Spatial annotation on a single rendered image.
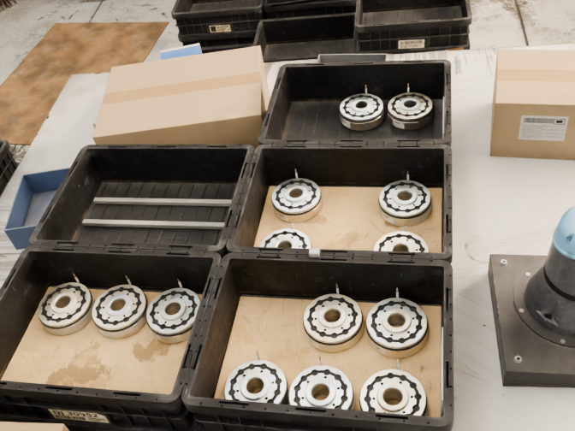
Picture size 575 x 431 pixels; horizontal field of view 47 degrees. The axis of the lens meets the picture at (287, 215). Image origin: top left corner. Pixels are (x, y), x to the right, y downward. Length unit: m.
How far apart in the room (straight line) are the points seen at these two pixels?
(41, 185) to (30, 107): 1.80
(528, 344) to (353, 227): 0.39
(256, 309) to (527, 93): 0.80
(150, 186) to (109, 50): 2.37
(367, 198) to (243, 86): 0.45
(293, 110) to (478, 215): 0.51
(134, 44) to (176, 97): 2.20
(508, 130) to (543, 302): 0.50
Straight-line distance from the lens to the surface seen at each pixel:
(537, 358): 1.25
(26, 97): 3.70
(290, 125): 1.59
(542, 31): 3.51
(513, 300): 1.31
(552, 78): 1.66
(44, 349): 1.31
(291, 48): 2.75
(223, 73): 1.69
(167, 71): 1.76
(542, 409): 1.26
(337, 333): 1.13
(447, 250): 1.15
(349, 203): 1.37
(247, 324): 1.21
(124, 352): 1.24
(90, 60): 3.82
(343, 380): 1.08
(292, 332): 1.18
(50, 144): 2.01
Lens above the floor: 1.80
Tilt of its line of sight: 45 degrees down
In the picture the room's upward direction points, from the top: 11 degrees counter-clockwise
